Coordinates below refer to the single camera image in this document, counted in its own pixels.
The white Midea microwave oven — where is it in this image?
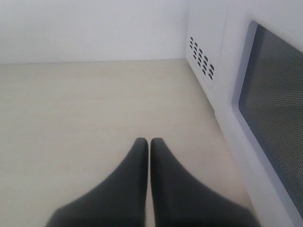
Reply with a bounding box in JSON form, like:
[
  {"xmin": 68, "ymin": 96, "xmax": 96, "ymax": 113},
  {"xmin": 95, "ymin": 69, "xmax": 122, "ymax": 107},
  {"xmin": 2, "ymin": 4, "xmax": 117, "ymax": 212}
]
[{"xmin": 186, "ymin": 0, "xmax": 230, "ymax": 108}]

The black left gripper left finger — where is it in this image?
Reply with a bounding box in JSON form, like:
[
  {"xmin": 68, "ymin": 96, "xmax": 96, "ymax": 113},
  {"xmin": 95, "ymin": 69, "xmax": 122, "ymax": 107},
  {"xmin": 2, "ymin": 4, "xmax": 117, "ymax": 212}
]
[{"xmin": 46, "ymin": 138, "xmax": 149, "ymax": 227}]

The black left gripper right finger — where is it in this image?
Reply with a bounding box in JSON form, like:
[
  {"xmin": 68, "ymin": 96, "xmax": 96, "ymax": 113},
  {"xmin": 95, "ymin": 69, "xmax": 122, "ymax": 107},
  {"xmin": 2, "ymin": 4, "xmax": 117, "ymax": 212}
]
[{"xmin": 150, "ymin": 138, "xmax": 257, "ymax": 227}]

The white microwave door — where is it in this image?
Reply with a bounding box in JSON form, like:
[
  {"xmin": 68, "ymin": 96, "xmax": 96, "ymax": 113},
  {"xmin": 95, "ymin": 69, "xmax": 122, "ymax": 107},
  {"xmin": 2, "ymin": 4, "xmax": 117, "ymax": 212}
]
[{"xmin": 214, "ymin": 0, "xmax": 303, "ymax": 227}]

